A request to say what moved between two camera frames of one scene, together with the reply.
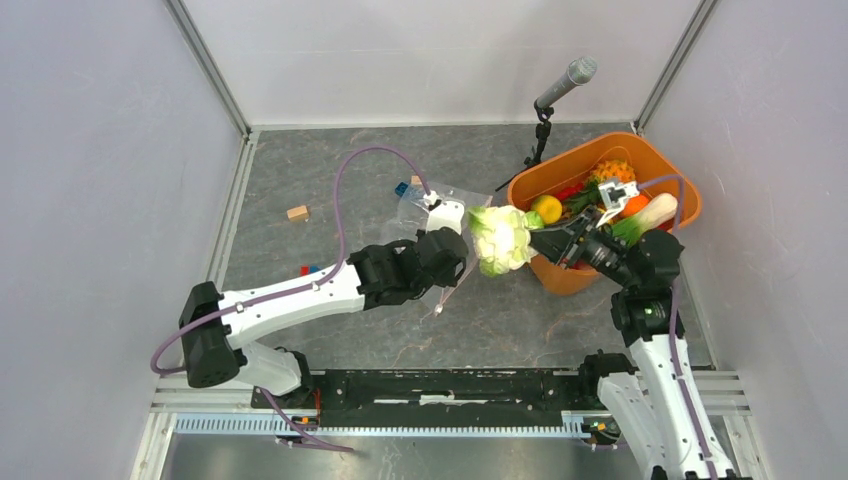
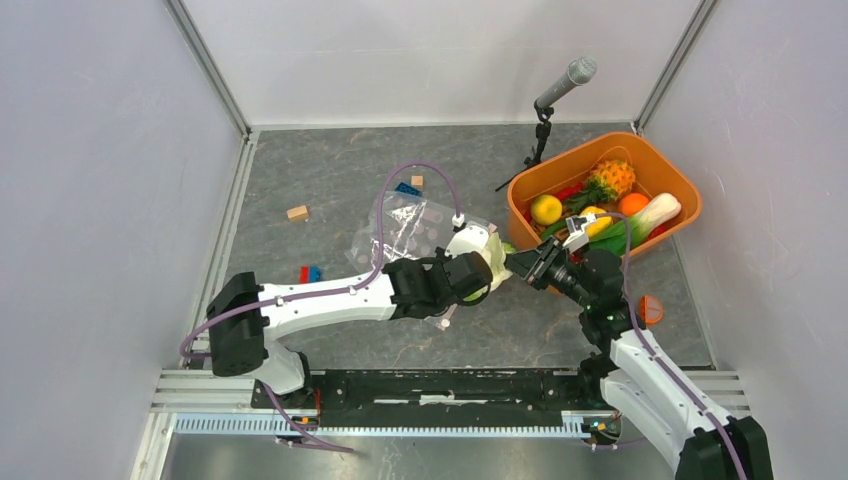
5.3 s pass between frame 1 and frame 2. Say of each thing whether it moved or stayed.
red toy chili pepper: stayed
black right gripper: moved
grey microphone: stayed
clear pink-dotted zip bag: moved
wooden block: stayed
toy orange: stayed
